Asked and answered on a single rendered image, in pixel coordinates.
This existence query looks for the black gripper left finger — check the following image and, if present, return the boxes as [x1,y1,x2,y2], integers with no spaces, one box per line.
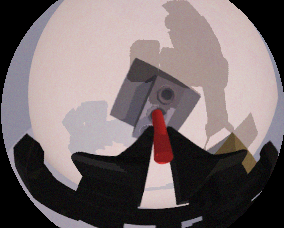
[71,125,154,207]

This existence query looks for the red peg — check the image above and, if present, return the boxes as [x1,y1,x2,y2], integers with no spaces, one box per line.
[152,110,173,164]

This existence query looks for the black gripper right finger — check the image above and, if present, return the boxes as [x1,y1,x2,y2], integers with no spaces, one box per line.
[166,126,248,205]

